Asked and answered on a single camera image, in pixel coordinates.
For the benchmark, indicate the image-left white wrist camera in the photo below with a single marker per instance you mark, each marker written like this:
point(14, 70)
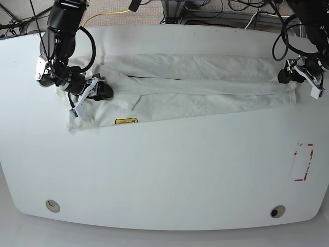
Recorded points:
point(92, 90)

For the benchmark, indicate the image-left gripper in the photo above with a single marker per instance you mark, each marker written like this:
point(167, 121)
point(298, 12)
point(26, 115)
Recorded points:
point(80, 89)

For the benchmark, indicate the left table cable grommet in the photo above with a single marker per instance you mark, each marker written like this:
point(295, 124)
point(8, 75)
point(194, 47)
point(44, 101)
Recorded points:
point(52, 206)

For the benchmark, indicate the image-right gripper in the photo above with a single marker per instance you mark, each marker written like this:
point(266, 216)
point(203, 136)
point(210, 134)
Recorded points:
point(314, 66)

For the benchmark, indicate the white printed T-shirt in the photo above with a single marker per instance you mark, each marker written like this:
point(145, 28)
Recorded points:
point(155, 87)

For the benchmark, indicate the aluminium frame stand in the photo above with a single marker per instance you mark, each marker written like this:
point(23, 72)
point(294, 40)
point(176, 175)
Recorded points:
point(172, 11)

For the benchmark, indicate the table cable grommet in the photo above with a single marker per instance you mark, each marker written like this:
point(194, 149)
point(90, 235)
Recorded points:
point(52, 206)
point(277, 211)

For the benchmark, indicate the red tape rectangle marking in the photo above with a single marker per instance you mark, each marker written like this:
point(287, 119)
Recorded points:
point(301, 161)

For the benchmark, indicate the right table cable grommet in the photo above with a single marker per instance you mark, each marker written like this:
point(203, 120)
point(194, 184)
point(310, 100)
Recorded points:
point(277, 211)

